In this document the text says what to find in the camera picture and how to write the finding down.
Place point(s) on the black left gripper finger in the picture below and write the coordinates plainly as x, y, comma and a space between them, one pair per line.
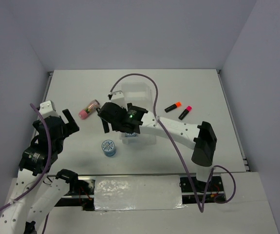
71, 126
61, 139

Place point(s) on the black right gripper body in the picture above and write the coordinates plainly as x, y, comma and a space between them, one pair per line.
116, 127

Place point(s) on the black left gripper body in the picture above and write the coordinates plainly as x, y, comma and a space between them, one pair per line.
36, 124

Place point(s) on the pink capped pencil tube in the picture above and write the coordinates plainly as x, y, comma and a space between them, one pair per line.
86, 112

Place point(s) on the blue round jar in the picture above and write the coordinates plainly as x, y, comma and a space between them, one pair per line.
130, 135
108, 147

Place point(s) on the orange cap black highlighter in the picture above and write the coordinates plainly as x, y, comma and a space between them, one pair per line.
172, 107

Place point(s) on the pink cap black highlighter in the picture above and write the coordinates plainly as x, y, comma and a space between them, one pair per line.
185, 112

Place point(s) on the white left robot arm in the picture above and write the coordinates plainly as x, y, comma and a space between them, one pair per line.
24, 213

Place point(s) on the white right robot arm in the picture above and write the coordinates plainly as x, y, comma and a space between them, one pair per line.
200, 138

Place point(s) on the silver foil covered plate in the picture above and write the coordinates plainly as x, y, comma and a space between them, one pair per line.
133, 193

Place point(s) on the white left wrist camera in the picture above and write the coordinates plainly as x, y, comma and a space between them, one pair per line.
47, 109

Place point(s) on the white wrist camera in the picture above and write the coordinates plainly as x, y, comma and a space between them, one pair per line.
47, 109
118, 98

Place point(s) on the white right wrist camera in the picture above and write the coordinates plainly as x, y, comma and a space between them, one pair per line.
118, 98

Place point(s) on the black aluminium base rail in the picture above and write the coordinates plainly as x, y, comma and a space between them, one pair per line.
83, 194

